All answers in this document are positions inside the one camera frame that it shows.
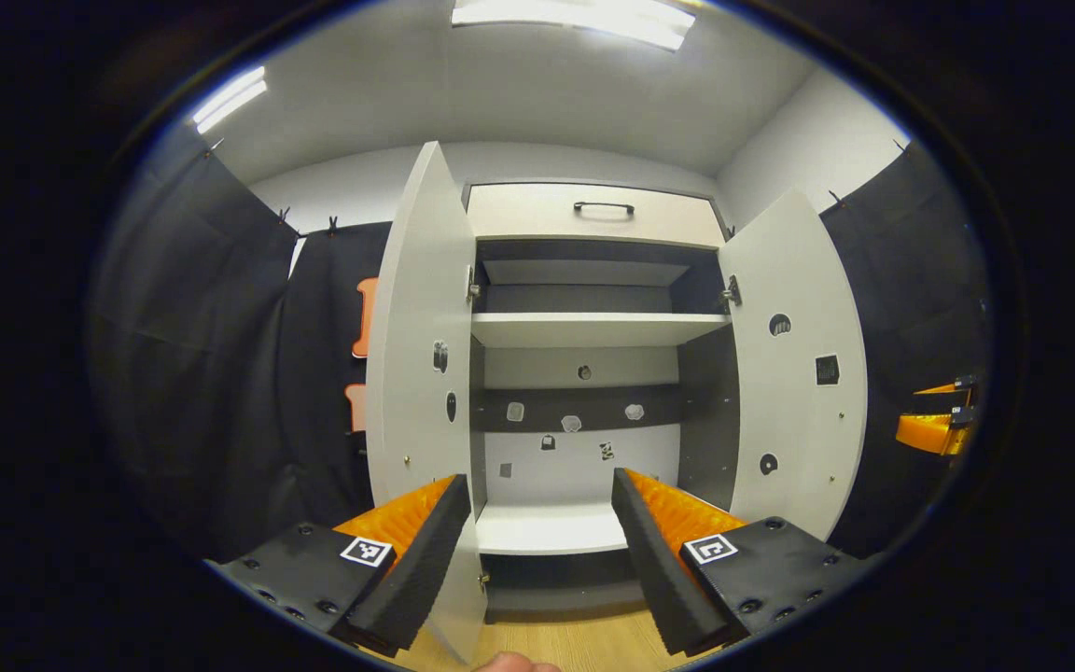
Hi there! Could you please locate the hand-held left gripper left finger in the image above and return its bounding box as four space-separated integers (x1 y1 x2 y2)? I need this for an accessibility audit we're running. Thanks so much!
206 474 473 659

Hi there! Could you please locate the white cabinet shelf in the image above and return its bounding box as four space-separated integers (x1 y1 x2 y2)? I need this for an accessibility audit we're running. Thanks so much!
477 504 632 556
470 313 733 349

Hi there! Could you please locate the double-door shoe cabinet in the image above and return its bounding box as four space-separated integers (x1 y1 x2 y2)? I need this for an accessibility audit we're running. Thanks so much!
463 179 744 624

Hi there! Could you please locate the beige cabinet drawer front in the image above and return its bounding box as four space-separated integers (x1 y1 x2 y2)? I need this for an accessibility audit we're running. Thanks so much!
468 183 725 248

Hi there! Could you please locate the black backdrop cloth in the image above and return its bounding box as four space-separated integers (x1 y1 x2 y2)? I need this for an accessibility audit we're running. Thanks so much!
85 126 996 561

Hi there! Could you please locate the shoe cabinet door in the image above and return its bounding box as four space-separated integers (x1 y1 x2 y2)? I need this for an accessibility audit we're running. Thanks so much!
365 140 489 664
719 189 870 542

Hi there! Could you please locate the small ceiling light panel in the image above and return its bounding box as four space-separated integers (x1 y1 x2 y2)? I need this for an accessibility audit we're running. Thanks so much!
192 65 268 134

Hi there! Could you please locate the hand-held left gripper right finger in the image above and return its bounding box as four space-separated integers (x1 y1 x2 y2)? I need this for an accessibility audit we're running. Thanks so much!
610 469 876 659

